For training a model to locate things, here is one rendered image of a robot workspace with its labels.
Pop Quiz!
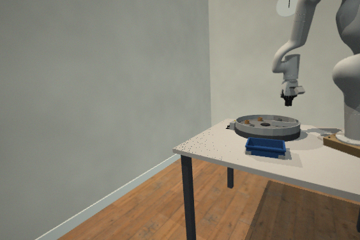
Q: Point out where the blue crate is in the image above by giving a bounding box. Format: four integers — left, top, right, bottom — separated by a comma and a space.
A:
245, 137, 286, 160

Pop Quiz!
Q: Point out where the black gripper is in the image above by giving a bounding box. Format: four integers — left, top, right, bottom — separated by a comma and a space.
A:
280, 80, 298, 106

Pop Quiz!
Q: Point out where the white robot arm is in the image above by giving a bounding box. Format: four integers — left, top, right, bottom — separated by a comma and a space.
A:
272, 0, 360, 146

